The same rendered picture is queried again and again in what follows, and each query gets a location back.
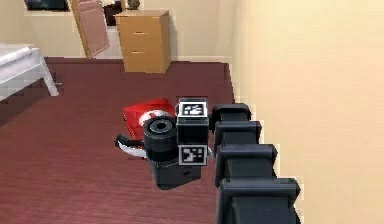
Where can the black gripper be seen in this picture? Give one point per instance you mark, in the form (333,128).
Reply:
(161,133)

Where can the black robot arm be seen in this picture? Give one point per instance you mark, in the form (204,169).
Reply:
(246,166)

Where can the red first-aid kit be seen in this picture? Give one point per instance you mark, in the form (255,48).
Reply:
(146,116)

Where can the light wooden chest of drawers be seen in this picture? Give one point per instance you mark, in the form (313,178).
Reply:
(145,40)

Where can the pink room door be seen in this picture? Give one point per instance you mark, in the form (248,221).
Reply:
(91,26)

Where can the white bed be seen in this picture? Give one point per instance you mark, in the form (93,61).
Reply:
(20,66)

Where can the dark round ornament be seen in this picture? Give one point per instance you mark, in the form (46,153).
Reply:
(133,4)

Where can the dark window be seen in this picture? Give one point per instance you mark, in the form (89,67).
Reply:
(46,4)

